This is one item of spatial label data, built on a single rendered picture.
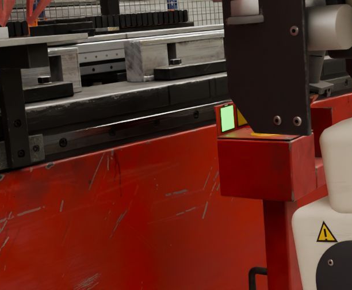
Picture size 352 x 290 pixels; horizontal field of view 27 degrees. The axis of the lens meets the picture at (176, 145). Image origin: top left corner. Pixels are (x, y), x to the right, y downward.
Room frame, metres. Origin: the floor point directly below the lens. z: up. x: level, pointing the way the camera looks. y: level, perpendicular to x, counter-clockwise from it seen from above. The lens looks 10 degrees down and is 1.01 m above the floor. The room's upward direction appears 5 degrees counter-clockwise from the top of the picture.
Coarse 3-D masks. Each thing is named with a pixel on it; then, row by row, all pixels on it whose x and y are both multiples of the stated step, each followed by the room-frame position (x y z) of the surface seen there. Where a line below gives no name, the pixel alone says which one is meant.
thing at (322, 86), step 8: (312, 56) 1.40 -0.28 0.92; (320, 56) 1.41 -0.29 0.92; (312, 64) 1.40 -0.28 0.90; (320, 64) 1.41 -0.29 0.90; (312, 72) 1.41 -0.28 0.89; (320, 72) 1.42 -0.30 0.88; (312, 80) 1.41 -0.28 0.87; (312, 88) 1.39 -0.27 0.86; (320, 88) 1.38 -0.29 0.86; (328, 88) 1.41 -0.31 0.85
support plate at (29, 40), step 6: (36, 36) 1.34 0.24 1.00; (42, 36) 1.23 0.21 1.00; (48, 36) 1.19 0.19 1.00; (54, 36) 1.20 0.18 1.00; (60, 36) 1.21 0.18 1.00; (66, 36) 1.21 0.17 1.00; (72, 36) 1.22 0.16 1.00; (78, 36) 1.23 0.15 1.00; (84, 36) 1.24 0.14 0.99; (0, 42) 1.13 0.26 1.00; (6, 42) 1.14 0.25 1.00; (12, 42) 1.14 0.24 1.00; (18, 42) 1.15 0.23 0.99; (24, 42) 1.16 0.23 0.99; (30, 42) 1.17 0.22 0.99; (36, 42) 1.17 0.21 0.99; (42, 42) 1.18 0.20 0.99; (48, 42) 1.19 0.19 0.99
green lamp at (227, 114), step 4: (224, 108) 1.40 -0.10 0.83; (228, 108) 1.42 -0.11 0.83; (232, 108) 1.43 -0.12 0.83; (224, 112) 1.40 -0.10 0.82; (228, 112) 1.42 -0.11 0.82; (232, 112) 1.43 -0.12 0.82; (224, 116) 1.40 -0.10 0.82; (228, 116) 1.42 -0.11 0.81; (232, 116) 1.43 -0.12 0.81; (224, 120) 1.40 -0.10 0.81; (228, 120) 1.41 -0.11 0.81; (232, 120) 1.43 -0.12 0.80; (224, 124) 1.40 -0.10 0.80; (228, 124) 1.41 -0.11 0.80; (232, 124) 1.43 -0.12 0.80; (224, 128) 1.40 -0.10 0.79; (228, 128) 1.41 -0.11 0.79
